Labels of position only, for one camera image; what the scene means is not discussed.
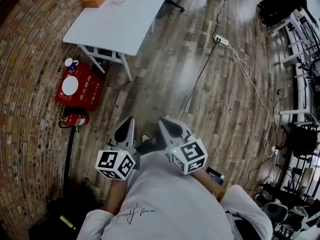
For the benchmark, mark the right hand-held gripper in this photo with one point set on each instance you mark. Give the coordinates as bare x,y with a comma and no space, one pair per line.
190,151

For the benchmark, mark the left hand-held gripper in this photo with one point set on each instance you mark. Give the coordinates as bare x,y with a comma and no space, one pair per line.
107,160

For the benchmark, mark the person's left forearm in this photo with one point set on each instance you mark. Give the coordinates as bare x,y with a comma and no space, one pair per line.
116,194

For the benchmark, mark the person's right forearm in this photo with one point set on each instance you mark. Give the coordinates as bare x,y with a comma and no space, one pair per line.
207,181

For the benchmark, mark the person's dark trousers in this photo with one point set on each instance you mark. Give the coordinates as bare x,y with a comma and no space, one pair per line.
147,147

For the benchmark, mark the person's shoe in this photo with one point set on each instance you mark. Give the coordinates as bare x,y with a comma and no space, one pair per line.
146,137

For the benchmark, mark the red fire extinguisher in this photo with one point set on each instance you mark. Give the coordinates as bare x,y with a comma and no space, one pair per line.
80,119

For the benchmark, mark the person's white shirt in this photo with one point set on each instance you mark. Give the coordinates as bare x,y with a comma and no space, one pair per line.
170,196

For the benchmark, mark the red fire equipment box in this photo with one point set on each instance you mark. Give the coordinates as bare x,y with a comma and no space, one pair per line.
92,89

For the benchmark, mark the yellow-green marker pen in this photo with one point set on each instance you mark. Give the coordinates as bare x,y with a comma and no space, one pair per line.
67,222

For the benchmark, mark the white round plate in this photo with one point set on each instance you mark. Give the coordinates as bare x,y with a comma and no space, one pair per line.
70,85

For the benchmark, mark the white table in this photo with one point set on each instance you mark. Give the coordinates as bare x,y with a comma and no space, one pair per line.
126,69

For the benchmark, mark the white plastic chair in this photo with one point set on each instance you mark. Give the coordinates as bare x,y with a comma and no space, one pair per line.
275,211

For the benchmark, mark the white and blue mug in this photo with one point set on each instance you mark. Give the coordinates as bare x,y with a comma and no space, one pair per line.
70,62

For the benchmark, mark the white power strip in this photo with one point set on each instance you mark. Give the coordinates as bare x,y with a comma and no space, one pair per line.
221,40

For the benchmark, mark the white metal rack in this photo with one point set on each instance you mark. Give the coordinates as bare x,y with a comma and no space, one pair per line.
290,57

